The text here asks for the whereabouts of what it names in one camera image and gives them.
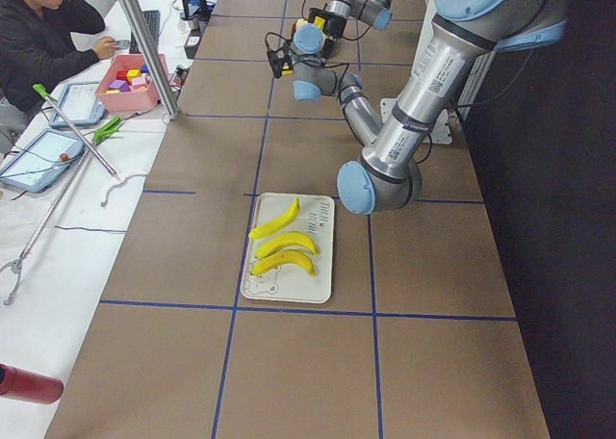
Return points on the pink bin of blocks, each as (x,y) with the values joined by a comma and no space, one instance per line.
(127,85)

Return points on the blue teach pendant far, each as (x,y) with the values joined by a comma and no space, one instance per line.
(79,103)

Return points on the blue teach pendant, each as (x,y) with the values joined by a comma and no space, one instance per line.
(79,103)
(42,161)

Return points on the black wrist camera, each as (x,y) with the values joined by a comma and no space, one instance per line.
(274,56)

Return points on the white hook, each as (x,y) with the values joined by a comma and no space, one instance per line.
(118,181)

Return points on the red bottle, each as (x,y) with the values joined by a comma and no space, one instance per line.
(18,384)

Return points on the yellow banana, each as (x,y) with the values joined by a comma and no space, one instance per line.
(283,258)
(319,22)
(269,228)
(285,240)

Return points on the aluminium frame post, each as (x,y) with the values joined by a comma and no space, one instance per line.
(156,66)

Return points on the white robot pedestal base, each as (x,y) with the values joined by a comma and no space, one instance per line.
(440,134)

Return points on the blue teach pendant near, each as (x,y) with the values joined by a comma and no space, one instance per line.
(42,161)

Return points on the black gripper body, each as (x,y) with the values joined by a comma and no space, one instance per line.
(290,49)
(330,25)

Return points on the white bear tray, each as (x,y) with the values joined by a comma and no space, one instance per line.
(291,283)

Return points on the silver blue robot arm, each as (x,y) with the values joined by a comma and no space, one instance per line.
(385,175)
(375,14)

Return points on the green clip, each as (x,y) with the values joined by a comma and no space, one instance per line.
(105,131)

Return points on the person in black hoodie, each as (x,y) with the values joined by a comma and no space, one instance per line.
(37,47)

